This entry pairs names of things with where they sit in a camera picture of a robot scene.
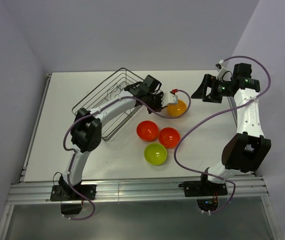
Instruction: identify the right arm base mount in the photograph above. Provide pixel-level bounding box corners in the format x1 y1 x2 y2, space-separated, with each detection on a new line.
178 180 228 213

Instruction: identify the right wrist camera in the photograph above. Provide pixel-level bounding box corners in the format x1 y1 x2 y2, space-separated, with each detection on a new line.
215 59 229 81

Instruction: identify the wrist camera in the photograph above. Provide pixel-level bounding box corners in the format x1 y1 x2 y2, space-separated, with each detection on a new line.
161 89 179 108
215 59 229 81

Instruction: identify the red-orange bowl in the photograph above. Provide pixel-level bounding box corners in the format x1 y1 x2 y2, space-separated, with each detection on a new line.
158 127 181 149
136 120 159 142

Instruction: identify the aluminium rail frame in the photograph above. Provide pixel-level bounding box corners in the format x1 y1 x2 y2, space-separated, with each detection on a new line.
0 71 283 240

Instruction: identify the red-orange bowl left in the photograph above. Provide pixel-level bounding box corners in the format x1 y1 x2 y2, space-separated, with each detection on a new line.
136 120 159 142

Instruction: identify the yellow-orange bowl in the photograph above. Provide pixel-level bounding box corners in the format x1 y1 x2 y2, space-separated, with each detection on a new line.
166 99 187 117

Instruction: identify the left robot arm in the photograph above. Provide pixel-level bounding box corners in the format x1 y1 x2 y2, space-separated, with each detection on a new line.
54 75 167 200

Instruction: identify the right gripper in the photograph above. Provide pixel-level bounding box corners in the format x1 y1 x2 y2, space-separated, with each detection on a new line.
191 73 233 104

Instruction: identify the wire dish rack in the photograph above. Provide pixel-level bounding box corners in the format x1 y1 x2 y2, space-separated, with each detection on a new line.
71 67 144 142

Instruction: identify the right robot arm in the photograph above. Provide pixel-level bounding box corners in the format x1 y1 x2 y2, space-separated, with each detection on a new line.
191 62 272 195

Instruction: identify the red-orange bowl right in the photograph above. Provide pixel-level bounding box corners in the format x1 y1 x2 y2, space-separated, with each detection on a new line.
158 127 181 149

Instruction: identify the lime green bowl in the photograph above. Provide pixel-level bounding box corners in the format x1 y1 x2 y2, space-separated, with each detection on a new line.
144 143 168 166

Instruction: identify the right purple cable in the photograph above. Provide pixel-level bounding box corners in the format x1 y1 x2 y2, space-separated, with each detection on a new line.
173 55 273 216

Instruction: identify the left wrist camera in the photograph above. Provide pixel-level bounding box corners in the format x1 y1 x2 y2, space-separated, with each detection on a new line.
161 89 179 108

